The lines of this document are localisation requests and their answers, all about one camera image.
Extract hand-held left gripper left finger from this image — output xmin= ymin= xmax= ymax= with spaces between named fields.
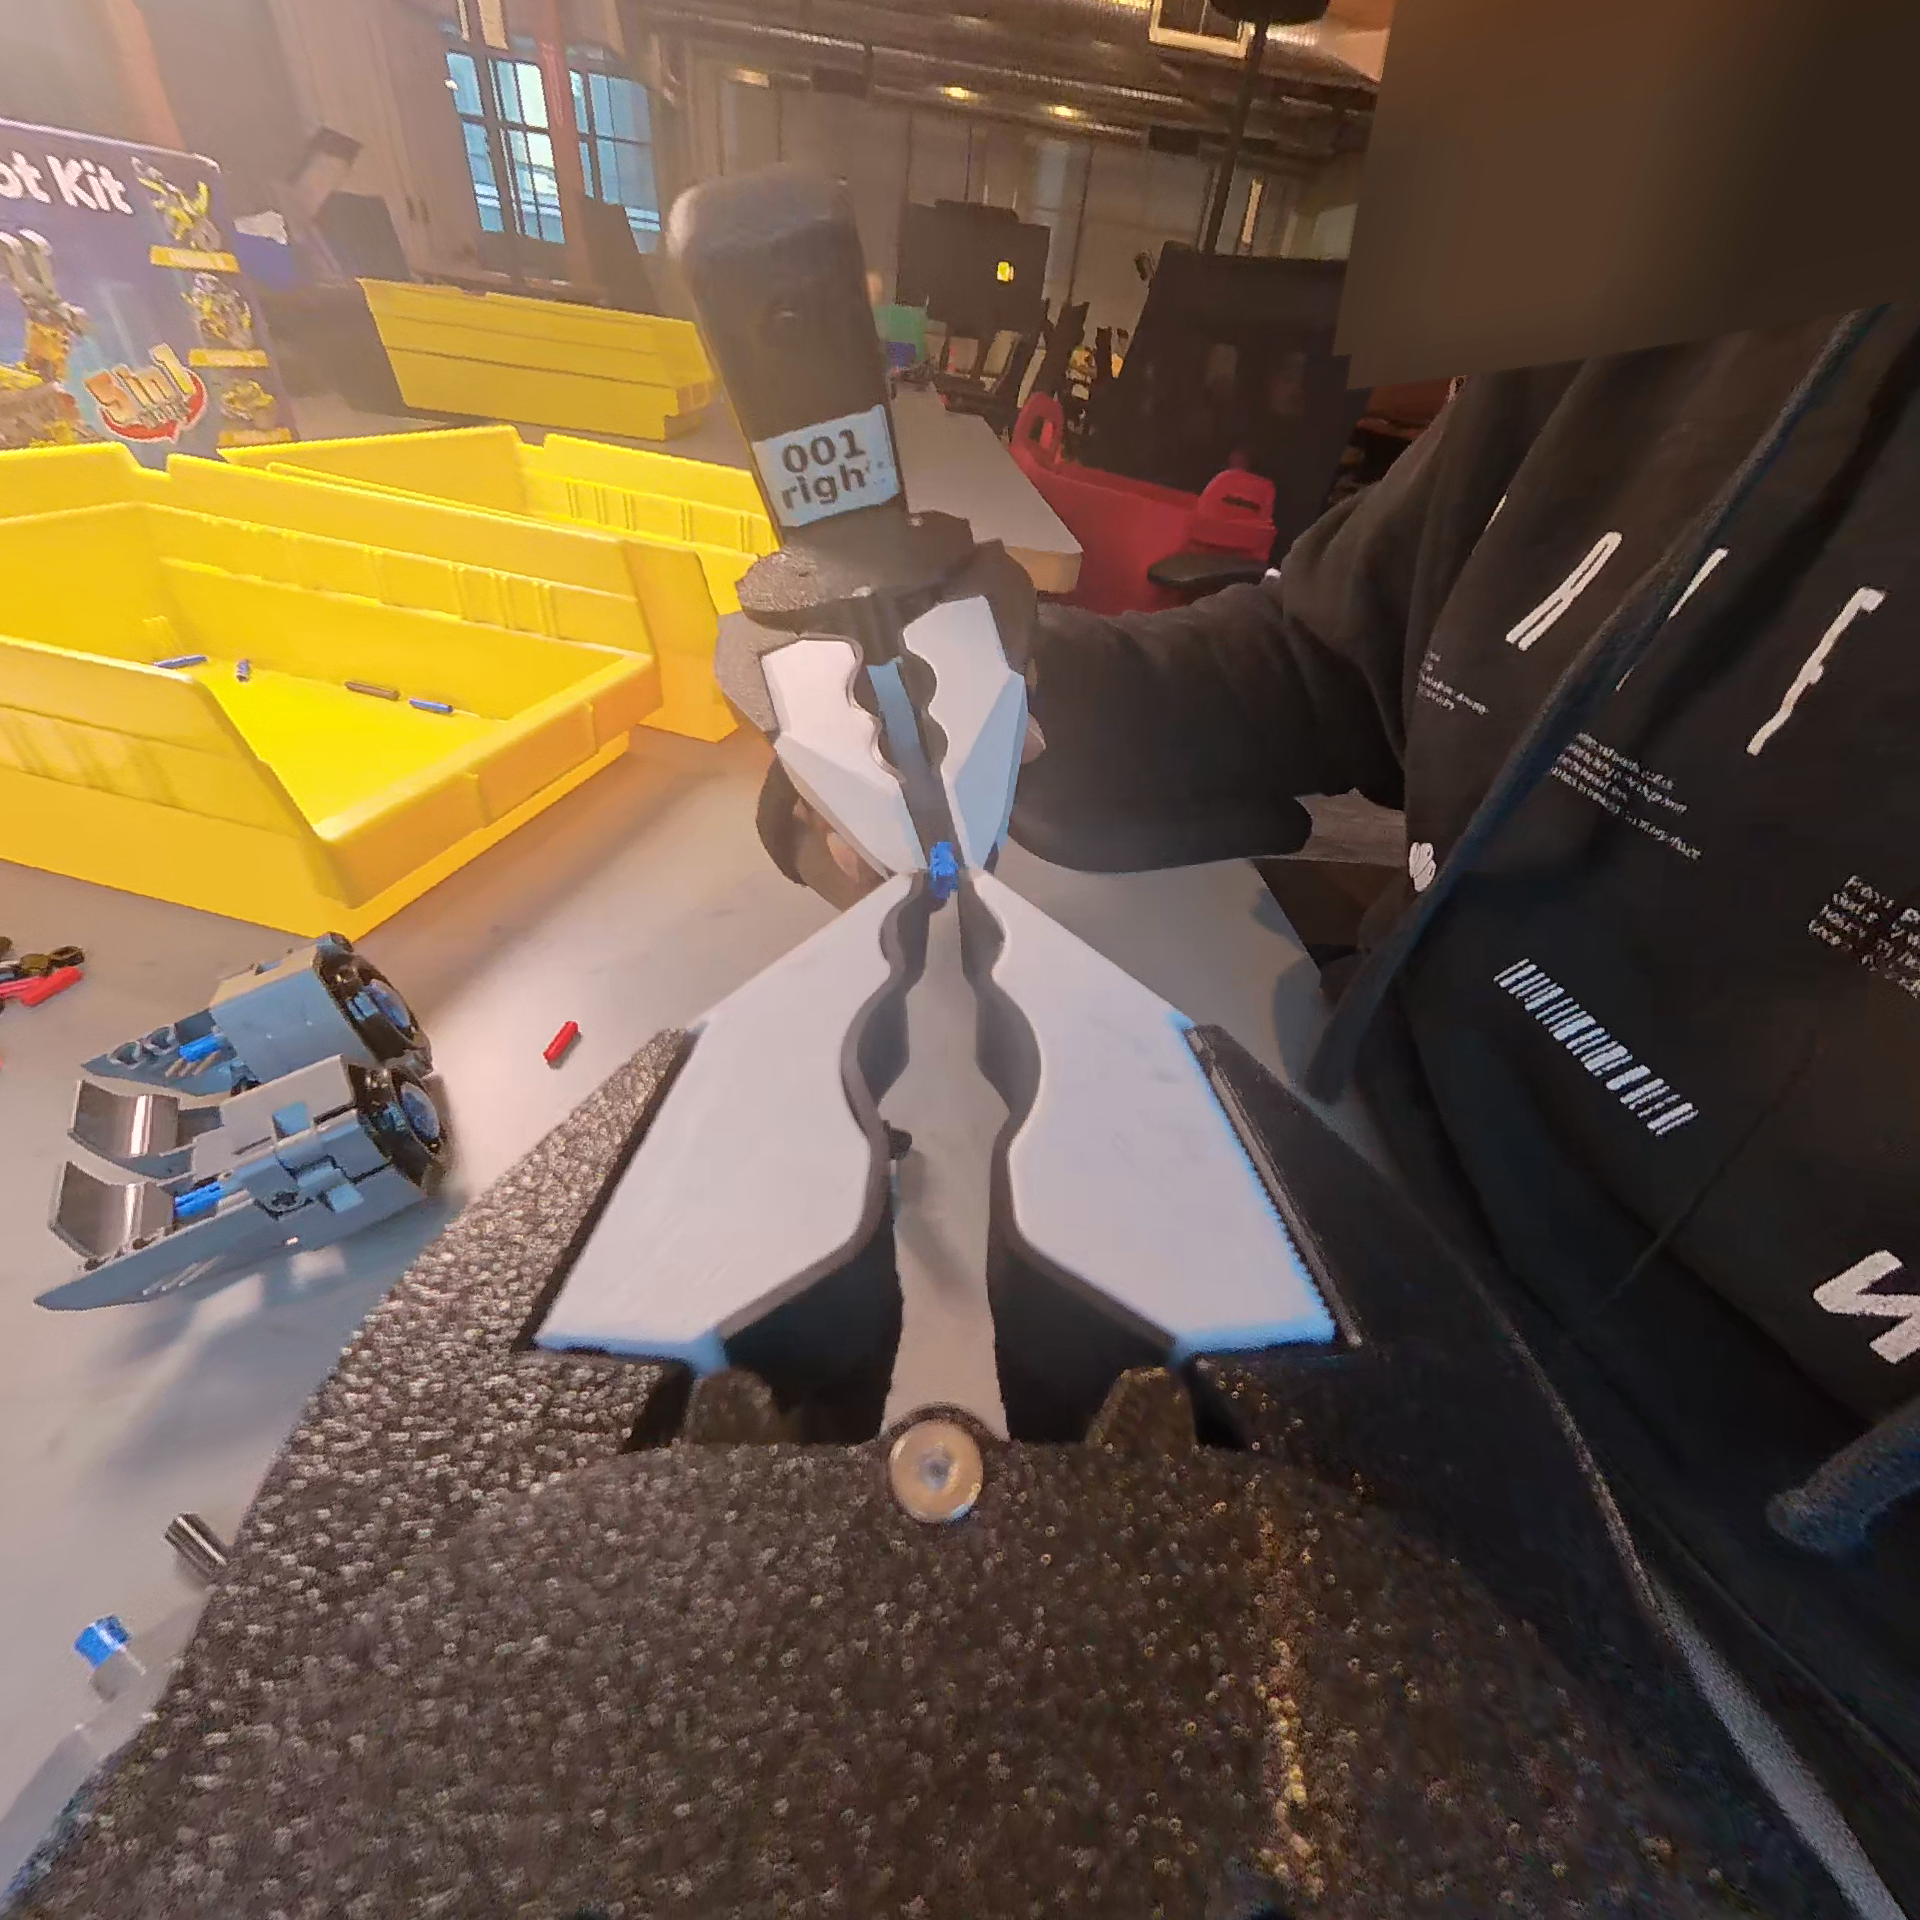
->
xmin=531 ymin=871 xmax=920 ymax=1370

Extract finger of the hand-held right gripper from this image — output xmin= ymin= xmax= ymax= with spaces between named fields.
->
xmin=760 ymin=636 xmax=936 ymax=872
xmin=902 ymin=593 xmax=1033 ymax=872

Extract grey desk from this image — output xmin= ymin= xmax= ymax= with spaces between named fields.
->
xmin=0 ymin=719 xmax=1352 ymax=1844

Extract grey toy robot head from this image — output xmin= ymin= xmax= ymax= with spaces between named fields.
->
xmin=36 ymin=934 xmax=452 ymax=1313

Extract grey bent building beam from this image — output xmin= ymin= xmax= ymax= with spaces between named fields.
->
xmin=43 ymin=1648 xmax=166 ymax=1800

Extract yellow bin with dividers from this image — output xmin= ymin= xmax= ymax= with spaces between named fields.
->
xmin=0 ymin=439 xmax=660 ymax=941

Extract scattered small building pieces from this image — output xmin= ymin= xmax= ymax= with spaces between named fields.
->
xmin=0 ymin=935 xmax=90 ymax=1021

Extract person's right hand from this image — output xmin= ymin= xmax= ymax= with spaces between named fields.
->
xmin=754 ymin=763 xmax=904 ymax=907

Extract yellow storage bin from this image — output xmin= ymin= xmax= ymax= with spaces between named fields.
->
xmin=222 ymin=425 xmax=782 ymax=743
xmin=359 ymin=274 xmax=719 ymax=443

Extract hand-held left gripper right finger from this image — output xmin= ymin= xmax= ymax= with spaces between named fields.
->
xmin=967 ymin=871 xmax=1341 ymax=1360

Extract person's right forearm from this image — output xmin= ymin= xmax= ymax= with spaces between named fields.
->
xmin=1003 ymin=572 xmax=1445 ymax=872

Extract table with wooden edge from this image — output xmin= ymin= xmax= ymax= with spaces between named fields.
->
xmin=885 ymin=384 xmax=1084 ymax=597

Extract robot kit box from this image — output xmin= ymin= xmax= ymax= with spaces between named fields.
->
xmin=0 ymin=118 xmax=302 ymax=469

